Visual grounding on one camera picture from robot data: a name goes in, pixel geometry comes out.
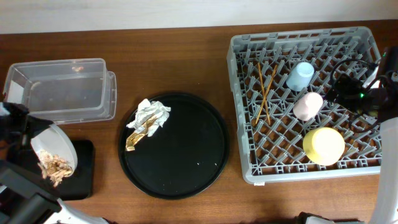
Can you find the light blue cup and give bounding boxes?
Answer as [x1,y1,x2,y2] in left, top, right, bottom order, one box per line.
[286,62,315,91]

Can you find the grey plate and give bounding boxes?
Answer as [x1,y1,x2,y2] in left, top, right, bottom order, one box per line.
[30,124,78,171]

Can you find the round black tray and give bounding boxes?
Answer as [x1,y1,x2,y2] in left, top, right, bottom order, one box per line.
[118,93,229,200]

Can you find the pink cup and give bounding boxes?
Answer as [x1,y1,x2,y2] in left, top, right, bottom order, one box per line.
[293,92,323,121]

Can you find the yellow bowl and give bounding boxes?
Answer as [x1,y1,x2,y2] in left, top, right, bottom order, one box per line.
[303,127,345,166]

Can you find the food scraps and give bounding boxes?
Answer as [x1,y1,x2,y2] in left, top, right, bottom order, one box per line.
[37,149,74,187]

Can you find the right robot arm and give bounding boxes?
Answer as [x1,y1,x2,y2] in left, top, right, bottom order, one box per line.
[325,46,397,223]

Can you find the crumpled white napkin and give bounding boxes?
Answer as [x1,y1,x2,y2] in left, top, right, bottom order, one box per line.
[126,98,171,137]

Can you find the gold foil wrapper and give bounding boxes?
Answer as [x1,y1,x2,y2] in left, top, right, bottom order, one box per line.
[125,116,157,151]

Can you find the grey dishwasher rack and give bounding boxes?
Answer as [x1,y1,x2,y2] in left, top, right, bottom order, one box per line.
[227,27,382,185]

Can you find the wooden chopstick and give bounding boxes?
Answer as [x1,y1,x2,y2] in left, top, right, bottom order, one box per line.
[256,62,271,124]
[264,64,278,112]

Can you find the clear plastic bin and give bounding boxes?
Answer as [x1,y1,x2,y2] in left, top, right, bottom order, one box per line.
[2,58,117,124]

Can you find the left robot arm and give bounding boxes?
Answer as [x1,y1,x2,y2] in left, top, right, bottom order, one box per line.
[1,102,108,223]

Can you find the black rectangular tray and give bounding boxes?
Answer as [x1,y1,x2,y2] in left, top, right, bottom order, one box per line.
[6,139,96,202]

